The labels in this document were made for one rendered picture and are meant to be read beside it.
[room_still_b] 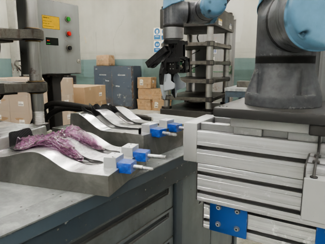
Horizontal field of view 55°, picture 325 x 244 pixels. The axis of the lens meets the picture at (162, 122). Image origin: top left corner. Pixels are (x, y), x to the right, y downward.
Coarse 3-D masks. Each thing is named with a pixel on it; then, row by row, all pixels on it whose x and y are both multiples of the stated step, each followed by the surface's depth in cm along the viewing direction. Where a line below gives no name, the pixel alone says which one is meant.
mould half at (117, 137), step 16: (80, 112) 124; (112, 112) 132; (128, 112) 137; (64, 128) 130; (96, 128) 116; (112, 128) 118; (112, 144) 113; (144, 144) 104; (160, 144) 112; (176, 144) 121
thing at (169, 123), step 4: (160, 120) 117; (164, 120) 116; (168, 120) 117; (172, 120) 119; (160, 124) 118; (164, 124) 116; (168, 124) 116; (172, 124) 115; (176, 124) 115; (180, 124) 116; (172, 128) 115; (176, 128) 114; (180, 128) 115
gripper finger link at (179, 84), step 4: (172, 76) 117; (176, 76) 117; (172, 80) 117; (176, 80) 117; (180, 80) 116; (176, 84) 118; (180, 84) 117; (184, 84) 116; (176, 88) 118; (180, 88) 118; (172, 92) 119; (176, 92) 119
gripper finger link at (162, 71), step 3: (162, 66) 111; (162, 69) 111; (159, 72) 111; (162, 72) 111; (165, 72) 112; (159, 75) 111; (162, 75) 111; (159, 78) 112; (162, 78) 111; (159, 81) 112; (162, 81) 111; (162, 84) 111
